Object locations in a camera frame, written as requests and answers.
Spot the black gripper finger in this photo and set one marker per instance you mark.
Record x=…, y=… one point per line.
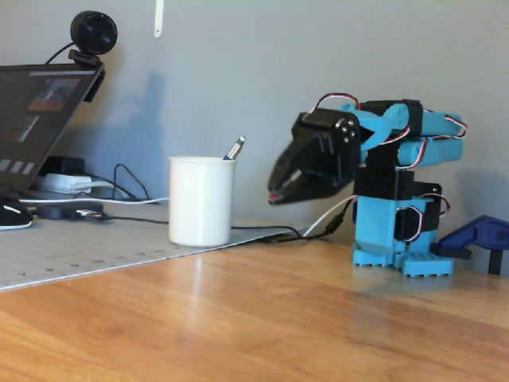
x=314, y=187
x=306, y=153

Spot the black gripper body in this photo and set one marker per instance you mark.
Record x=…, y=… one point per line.
x=323, y=165

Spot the blue and black pen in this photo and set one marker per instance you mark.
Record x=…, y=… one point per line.
x=236, y=147

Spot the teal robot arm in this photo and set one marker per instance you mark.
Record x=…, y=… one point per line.
x=433, y=135

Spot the white ceramic mug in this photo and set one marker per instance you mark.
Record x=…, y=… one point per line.
x=199, y=203

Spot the dark blue table clamp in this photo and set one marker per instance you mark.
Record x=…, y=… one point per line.
x=477, y=235

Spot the white hanging blind wand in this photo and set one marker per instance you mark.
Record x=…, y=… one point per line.
x=159, y=20

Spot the black round webcam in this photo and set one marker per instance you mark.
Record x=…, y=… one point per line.
x=94, y=32

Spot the black power brick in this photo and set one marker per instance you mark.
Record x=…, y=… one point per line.
x=65, y=164

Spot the grey cutting mat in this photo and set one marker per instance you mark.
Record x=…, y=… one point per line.
x=79, y=246

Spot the white power adapter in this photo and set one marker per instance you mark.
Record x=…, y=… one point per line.
x=63, y=182

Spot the dark grey usb hub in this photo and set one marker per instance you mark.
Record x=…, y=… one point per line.
x=59, y=210

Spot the laptop screen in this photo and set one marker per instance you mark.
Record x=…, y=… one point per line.
x=32, y=119

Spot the black computer mouse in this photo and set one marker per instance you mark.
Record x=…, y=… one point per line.
x=12, y=218

